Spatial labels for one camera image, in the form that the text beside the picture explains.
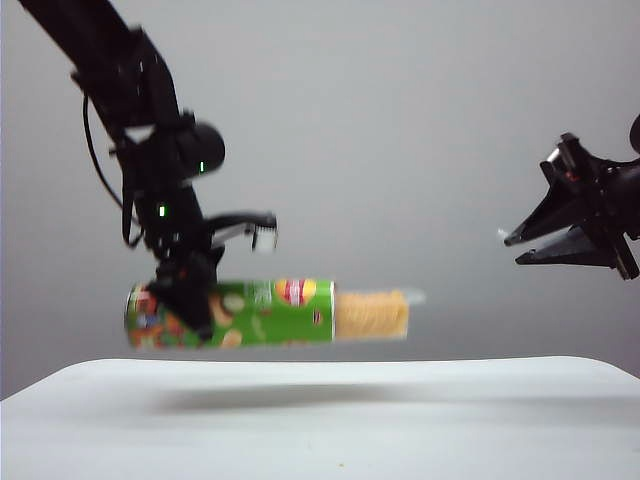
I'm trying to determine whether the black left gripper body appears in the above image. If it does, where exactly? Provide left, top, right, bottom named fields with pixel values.
left=147, top=243, right=225, bottom=301

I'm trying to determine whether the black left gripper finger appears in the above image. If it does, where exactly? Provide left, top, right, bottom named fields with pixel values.
left=158, top=285, right=215, bottom=347

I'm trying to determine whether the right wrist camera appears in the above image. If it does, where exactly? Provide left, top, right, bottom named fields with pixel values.
left=539, top=132, right=601, bottom=199

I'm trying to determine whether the transparent plastic chip tray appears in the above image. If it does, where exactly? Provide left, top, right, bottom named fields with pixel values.
left=333, top=286, right=428, bottom=343

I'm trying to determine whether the stack of potato chips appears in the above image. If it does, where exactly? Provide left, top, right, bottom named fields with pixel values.
left=335, top=289, right=411, bottom=341

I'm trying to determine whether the green potato chips tub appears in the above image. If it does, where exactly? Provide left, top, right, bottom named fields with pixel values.
left=123, top=278, right=336, bottom=350

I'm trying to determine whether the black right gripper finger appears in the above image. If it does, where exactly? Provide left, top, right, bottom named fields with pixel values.
left=503, top=185, right=609, bottom=247
left=514, top=225, right=621, bottom=269

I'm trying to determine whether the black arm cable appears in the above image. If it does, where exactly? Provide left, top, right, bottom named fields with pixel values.
left=81, top=93, right=144, bottom=249

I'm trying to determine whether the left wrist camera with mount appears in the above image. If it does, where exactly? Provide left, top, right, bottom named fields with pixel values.
left=205, top=209, right=280, bottom=253

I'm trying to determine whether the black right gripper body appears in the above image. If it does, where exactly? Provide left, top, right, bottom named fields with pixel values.
left=592, top=162, right=640, bottom=282

